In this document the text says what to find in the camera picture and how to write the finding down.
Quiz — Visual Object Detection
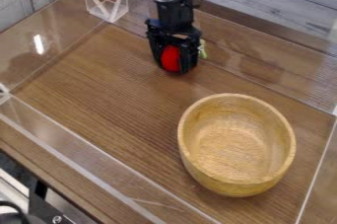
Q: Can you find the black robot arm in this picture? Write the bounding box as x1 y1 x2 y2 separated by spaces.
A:
145 0 201 74

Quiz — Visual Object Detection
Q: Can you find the oval wooden bowl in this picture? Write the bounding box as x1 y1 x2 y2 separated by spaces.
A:
176 93 296 197

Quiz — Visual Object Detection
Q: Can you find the red plush strawberry toy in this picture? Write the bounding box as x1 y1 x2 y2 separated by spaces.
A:
160 39 209 73

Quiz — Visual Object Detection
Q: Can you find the clear acrylic tray wall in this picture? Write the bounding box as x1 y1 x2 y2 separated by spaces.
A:
0 0 337 224

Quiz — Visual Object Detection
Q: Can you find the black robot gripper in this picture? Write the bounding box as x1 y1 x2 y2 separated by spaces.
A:
145 0 201 74

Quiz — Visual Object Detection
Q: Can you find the black table leg clamp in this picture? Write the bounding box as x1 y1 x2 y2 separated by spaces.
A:
27 178 89 224

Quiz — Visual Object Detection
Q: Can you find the clear acrylic corner bracket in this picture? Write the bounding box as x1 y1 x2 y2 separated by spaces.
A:
84 0 129 24

